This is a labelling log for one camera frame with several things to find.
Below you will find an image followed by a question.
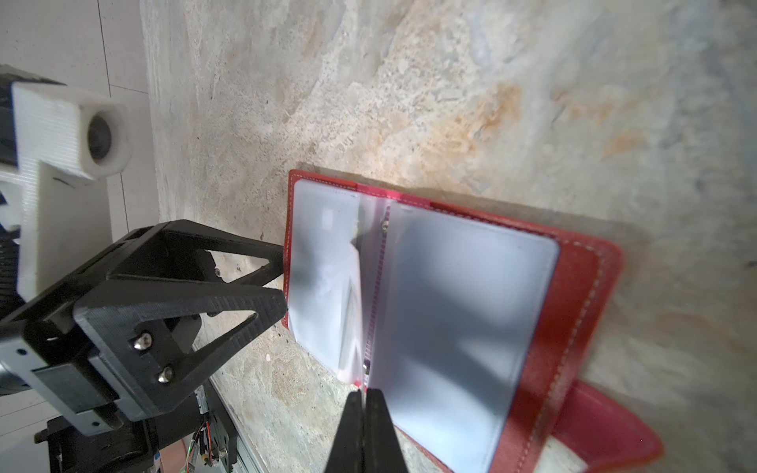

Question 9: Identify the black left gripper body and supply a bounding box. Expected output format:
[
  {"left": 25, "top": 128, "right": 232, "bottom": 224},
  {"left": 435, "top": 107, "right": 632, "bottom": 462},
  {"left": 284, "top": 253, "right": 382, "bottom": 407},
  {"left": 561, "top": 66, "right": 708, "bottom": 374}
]
[{"left": 1, "top": 252, "right": 237, "bottom": 472}]

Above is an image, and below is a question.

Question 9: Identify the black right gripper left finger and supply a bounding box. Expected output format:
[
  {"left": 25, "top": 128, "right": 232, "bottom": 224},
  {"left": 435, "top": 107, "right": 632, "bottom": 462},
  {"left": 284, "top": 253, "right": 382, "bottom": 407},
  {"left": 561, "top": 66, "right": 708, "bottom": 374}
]
[{"left": 324, "top": 391, "right": 364, "bottom": 473}]

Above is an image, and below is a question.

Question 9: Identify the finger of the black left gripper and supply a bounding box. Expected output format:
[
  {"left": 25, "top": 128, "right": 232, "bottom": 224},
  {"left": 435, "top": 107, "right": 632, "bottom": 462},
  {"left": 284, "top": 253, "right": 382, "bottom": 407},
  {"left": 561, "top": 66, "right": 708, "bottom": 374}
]
[
  {"left": 73, "top": 279, "right": 287, "bottom": 421},
  {"left": 82, "top": 220, "right": 286, "bottom": 307}
]

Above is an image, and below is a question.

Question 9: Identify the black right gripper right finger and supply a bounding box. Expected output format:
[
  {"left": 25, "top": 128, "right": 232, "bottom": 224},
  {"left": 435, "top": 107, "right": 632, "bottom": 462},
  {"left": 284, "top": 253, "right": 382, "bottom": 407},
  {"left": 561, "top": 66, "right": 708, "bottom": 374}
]
[{"left": 363, "top": 388, "right": 408, "bottom": 473}]

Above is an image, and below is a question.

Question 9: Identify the red card holder wallet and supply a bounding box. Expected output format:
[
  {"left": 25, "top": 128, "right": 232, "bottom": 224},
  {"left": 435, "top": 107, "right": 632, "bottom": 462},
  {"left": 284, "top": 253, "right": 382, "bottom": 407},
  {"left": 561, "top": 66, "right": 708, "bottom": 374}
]
[{"left": 284, "top": 169, "right": 662, "bottom": 472}]

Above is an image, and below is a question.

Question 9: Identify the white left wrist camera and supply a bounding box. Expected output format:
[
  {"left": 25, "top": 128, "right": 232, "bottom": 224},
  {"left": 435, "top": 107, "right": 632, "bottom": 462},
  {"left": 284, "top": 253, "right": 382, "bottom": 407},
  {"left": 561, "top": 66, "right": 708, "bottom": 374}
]
[{"left": 1, "top": 64, "right": 133, "bottom": 302}]

